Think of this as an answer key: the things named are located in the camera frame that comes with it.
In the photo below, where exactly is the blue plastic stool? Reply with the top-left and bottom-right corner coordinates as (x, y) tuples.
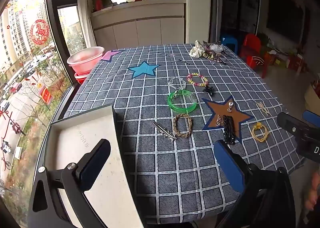
(220, 35), (241, 52)

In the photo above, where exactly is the clear crystal bead chain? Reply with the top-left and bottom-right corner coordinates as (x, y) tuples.
(167, 76), (187, 98)

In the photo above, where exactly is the red plastic chair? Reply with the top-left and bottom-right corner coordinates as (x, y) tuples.
(239, 33), (270, 79)

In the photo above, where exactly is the white satin scrunchie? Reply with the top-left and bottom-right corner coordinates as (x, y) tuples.
(189, 40), (205, 58)

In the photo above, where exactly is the yellow flower hair tie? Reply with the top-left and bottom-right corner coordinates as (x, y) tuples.
(251, 122), (270, 142)

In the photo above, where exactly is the red paper-cut window sticker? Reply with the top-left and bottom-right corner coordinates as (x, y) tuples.
(30, 19), (51, 45)

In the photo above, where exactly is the black beaded hair clip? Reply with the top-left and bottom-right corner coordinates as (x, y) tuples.
(222, 115), (237, 145)

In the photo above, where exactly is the braided rope bracelet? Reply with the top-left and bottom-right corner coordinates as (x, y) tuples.
(172, 113), (194, 138)

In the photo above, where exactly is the pink yellow bead bracelet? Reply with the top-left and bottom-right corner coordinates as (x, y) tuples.
(187, 73), (209, 87)

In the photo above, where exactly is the beige storage basket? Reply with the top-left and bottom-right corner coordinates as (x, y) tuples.
(303, 80), (320, 116)

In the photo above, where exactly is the red plastic basin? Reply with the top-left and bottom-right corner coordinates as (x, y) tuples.
(74, 72), (88, 85)

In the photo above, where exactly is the green translucent bangle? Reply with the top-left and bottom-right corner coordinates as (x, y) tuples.
(168, 89), (198, 114)

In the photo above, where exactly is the gold hair pin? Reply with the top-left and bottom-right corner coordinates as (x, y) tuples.
(257, 101), (270, 116)

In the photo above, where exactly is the white cardboard box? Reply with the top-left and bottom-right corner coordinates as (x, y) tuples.
(46, 103), (145, 228)

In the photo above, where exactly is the silver star hair clip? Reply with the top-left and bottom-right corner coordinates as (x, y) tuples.
(152, 121), (177, 141)

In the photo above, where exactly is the white cabinet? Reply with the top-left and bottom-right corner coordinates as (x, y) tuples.
(89, 0), (187, 49)

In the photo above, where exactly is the pile of toys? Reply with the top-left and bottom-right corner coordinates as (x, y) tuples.
(260, 32), (308, 71)

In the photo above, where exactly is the dark wall screen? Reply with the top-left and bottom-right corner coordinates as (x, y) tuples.
(266, 0), (305, 43)

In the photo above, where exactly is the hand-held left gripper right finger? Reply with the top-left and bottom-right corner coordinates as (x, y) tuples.
(213, 139), (297, 228)

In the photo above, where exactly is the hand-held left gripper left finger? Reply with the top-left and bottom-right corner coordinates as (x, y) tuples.
(27, 138), (112, 228)

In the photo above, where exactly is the pink plastic basin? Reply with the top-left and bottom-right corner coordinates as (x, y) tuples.
(67, 46), (105, 74)

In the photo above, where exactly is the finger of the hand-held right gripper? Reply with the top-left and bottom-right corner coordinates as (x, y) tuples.
(303, 110), (320, 127)
(277, 112), (308, 141)

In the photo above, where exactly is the checked star tablecloth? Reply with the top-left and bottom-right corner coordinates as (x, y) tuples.
(64, 43), (305, 225)

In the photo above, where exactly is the pile of hair accessories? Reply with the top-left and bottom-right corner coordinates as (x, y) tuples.
(202, 40), (228, 65)

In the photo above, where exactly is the red lantern window sticker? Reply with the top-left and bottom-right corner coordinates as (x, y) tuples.
(39, 86), (53, 105)

